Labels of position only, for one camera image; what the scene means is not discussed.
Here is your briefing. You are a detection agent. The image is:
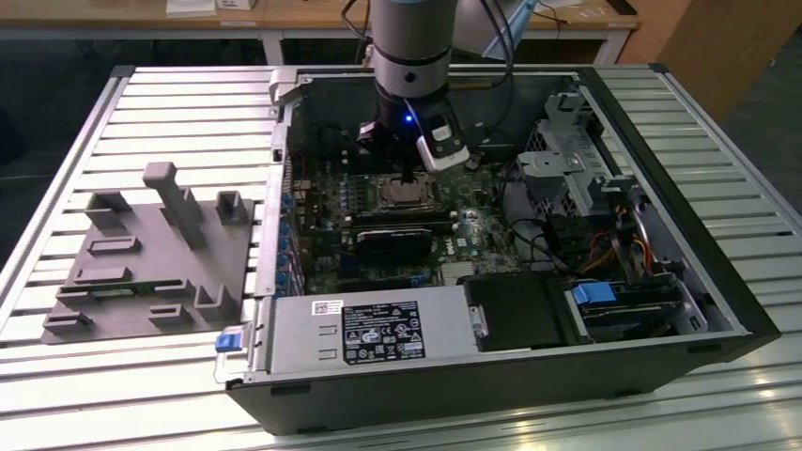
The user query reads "orange and yellow wire bundle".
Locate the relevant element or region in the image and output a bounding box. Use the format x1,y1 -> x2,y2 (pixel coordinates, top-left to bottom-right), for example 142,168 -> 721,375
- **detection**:
582,224 -> 654,279

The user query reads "wooden desk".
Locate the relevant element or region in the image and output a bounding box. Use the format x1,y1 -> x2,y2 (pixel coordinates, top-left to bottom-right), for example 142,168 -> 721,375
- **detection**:
0,0 -> 645,67

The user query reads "hard disk in blue carrier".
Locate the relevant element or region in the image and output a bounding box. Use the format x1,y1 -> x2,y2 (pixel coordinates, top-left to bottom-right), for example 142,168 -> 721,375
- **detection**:
566,279 -> 694,343

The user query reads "silver chipset heatsink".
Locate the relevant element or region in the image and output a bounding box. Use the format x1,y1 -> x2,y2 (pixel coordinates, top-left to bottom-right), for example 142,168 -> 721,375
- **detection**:
442,262 -> 477,284

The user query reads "green motherboard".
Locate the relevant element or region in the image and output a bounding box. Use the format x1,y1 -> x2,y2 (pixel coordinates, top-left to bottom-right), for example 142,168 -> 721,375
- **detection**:
287,145 -> 525,297

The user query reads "grey power supply unit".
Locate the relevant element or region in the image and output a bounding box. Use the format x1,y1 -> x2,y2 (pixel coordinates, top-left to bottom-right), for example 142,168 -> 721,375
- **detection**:
247,286 -> 489,373

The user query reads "grey parts rack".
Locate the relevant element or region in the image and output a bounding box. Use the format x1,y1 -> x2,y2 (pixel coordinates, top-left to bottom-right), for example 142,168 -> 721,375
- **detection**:
38,162 -> 258,347

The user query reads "green RAM stick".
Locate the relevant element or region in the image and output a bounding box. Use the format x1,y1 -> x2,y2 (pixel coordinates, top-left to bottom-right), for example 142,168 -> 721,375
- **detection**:
91,285 -> 155,299

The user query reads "black drive box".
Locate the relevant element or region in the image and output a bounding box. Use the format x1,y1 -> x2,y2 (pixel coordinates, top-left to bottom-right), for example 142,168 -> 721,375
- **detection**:
462,275 -> 570,352

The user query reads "perforated metal drive cage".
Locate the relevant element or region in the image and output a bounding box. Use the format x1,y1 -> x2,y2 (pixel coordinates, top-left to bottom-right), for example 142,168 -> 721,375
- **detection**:
517,92 -> 628,218

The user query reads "thick black cable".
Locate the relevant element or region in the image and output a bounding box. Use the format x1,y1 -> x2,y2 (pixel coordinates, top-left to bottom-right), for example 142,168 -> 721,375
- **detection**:
506,219 -> 575,273

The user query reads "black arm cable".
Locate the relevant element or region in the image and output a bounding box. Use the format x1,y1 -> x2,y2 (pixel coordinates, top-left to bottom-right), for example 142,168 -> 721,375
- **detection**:
481,0 -> 523,142

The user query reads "blue power supply latch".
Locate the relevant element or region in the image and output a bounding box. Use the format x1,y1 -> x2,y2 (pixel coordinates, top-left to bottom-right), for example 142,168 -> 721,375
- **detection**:
213,326 -> 243,353

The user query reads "wooden cabinet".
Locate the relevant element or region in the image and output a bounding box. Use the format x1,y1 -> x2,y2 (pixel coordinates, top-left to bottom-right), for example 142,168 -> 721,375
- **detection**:
654,0 -> 802,122

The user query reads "black and grey PC case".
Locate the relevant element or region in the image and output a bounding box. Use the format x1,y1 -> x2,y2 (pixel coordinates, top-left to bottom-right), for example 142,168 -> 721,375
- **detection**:
223,63 -> 784,436

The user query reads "silver socket cover frame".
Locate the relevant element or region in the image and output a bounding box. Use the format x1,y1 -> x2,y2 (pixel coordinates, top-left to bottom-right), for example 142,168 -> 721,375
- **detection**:
375,174 -> 433,208

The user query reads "silver CPU with green edge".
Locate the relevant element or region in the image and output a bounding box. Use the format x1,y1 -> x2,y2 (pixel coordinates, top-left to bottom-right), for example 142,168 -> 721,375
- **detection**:
383,179 -> 429,205

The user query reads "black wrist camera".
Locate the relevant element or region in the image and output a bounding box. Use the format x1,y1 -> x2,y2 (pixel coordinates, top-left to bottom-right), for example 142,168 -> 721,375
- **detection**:
355,120 -> 381,154

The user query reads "CPU socket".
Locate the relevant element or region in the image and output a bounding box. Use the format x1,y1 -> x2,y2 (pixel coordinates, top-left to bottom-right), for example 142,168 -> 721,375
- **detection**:
370,171 -> 435,210

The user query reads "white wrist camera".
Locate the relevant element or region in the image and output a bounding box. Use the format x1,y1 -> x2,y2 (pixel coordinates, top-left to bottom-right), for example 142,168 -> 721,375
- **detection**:
415,115 -> 473,173

